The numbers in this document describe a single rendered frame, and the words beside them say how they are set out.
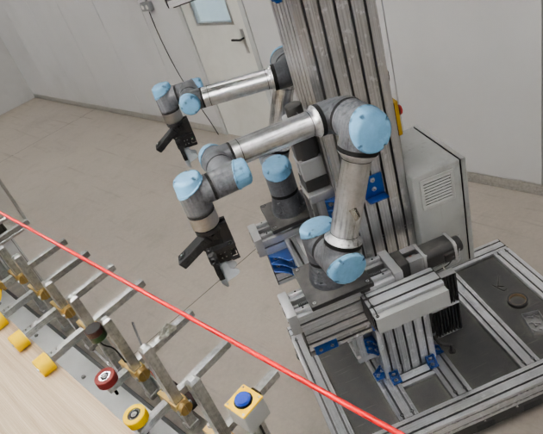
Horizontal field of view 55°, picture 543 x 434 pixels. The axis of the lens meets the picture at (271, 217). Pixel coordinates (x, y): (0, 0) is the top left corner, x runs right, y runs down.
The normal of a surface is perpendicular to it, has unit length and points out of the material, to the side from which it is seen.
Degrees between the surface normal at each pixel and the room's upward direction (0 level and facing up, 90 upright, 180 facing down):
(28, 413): 0
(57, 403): 0
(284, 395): 0
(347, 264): 97
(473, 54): 90
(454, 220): 90
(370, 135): 83
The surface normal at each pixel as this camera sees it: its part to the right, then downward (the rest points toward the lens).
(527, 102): -0.67, 0.57
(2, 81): 0.68, 0.23
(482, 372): -0.28, -0.79
